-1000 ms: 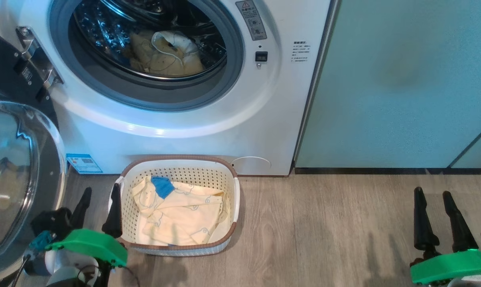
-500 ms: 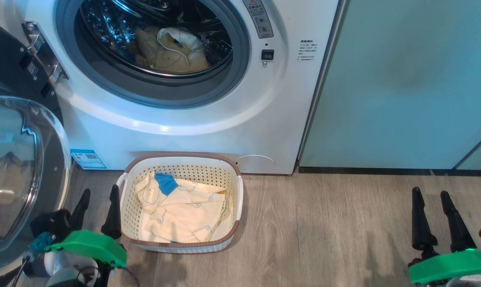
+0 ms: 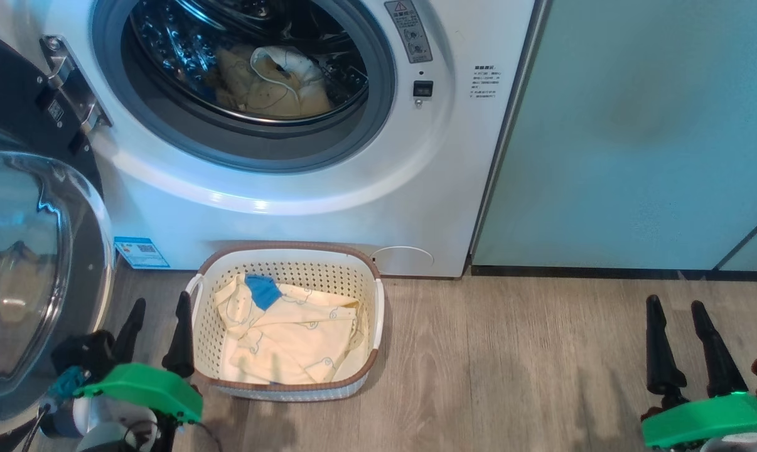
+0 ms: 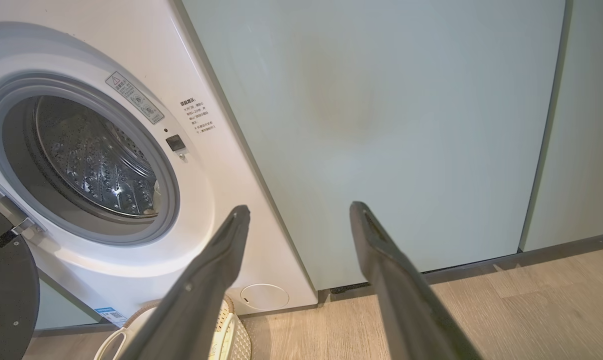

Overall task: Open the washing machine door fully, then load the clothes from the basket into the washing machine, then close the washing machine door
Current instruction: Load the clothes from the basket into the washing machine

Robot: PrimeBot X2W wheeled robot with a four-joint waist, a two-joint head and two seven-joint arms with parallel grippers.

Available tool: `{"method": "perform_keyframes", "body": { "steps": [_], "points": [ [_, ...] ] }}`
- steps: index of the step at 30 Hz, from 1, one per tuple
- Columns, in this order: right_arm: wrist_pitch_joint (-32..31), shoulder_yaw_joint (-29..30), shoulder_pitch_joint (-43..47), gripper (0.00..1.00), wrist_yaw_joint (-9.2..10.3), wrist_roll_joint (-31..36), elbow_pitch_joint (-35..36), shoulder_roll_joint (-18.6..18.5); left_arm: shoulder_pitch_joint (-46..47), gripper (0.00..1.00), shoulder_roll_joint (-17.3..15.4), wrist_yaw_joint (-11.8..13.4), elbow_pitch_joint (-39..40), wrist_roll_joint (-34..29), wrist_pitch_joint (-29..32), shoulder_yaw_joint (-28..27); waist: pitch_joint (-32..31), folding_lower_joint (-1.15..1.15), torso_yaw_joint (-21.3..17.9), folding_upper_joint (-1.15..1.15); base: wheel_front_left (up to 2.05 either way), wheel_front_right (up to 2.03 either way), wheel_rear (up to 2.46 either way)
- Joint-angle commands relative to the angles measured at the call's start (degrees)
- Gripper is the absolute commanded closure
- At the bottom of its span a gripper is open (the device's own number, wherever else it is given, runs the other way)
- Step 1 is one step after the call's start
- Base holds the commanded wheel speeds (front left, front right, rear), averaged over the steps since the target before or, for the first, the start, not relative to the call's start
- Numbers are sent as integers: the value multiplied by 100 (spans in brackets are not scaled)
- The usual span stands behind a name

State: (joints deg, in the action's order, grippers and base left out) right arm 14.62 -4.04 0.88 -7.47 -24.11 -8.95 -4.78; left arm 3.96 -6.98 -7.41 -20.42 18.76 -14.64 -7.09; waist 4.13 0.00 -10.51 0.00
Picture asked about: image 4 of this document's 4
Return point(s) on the black door latch socket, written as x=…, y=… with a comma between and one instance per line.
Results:
x=175, y=143

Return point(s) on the narrow pale green cabinet door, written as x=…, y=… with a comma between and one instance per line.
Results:
x=586, y=125

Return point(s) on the white washing machine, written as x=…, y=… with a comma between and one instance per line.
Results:
x=211, y=210

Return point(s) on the round white filter cover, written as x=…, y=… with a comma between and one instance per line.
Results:
x=264, y=297

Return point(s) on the dark grey round glass door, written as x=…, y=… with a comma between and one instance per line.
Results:
x=9, y=300

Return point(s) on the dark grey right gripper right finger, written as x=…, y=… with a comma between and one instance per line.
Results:
x=406, y=310

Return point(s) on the printed notice text label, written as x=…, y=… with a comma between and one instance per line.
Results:
x=197, y=116

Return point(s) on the wide pale green cabinet door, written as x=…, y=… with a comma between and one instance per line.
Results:
x=381, y=125

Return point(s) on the metal door hinge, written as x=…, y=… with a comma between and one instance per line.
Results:
x=9, y=210

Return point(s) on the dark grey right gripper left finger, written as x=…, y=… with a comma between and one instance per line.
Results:
x=196, y=300

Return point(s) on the blue energy label sticker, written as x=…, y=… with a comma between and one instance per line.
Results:
x=110, y=316

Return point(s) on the grey warning sticker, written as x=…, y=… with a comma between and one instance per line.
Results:
x=134, y=97

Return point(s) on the perforated steel drum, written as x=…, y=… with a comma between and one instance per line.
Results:
x=91, y=160

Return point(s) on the grey rubber door gasket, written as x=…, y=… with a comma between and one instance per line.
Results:
x=14, y=160

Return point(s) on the cream perforated laundry basket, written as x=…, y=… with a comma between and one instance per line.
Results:
x=234, y=335

